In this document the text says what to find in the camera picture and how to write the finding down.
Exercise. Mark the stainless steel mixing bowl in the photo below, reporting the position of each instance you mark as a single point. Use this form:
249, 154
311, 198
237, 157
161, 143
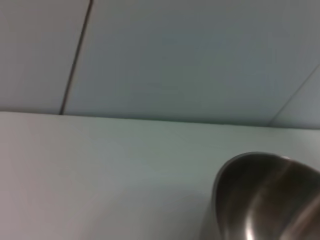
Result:
250, 200

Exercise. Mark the white partition panel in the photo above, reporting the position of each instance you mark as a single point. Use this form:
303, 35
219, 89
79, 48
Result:
175, 50
32, 50

